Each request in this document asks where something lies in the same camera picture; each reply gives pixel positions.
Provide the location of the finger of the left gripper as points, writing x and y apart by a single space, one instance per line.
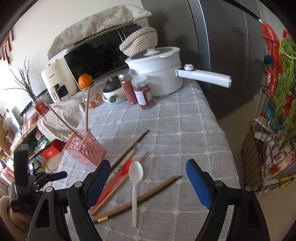
57 176

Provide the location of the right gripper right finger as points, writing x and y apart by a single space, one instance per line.
247 222

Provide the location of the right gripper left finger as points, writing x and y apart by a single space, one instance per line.
49 222

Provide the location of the black chopstick gold band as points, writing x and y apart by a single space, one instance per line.
141 199

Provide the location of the pink perforated utensil holder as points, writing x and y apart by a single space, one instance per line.
87 150

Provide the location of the red plastic spoon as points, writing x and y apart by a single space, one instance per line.
110 189

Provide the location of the disposable bamboo chopsticks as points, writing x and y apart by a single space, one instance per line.
119 167

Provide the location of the white plastic spoon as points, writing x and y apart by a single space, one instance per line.
135 174

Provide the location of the dark brown-black chopstick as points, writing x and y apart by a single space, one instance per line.
116 163

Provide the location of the cream fuzzy sleeve forearm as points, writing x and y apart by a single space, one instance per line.
8 230

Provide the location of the left hand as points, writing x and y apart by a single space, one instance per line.
21 220

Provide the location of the floral cloth on table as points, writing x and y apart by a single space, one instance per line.
71 111

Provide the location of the grey checked tablecloth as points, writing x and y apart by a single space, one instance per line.
179 127

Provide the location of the glass jar with tomatoes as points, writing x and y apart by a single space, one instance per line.
92 95

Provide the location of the green lime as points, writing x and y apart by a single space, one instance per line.
113 98

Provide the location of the cream air fryer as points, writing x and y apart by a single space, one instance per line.
59 80

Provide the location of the orange mandarin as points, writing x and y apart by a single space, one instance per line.
84 80

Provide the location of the dry branches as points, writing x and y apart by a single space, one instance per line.
23 81

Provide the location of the white bowl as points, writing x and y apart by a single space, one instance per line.
120 96

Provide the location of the green kabocha squash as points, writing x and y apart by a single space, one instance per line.
112 84

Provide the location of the jar of red goji berries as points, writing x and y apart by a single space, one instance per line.
125 80

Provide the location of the jar with red label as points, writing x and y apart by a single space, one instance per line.
142 92

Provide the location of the black microwave oven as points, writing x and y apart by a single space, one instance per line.
100 55

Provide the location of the red chinese knot decoration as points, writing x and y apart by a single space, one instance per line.
6 48

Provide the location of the white electric pot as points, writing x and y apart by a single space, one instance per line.
165 73

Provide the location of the floral cloth cover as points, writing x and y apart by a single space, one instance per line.
94 24

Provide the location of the grey refrigerator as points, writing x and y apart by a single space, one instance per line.
215 36

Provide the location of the black wire rack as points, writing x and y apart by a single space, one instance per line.
267 166

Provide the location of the woven rope basket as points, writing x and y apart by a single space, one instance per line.
139 41

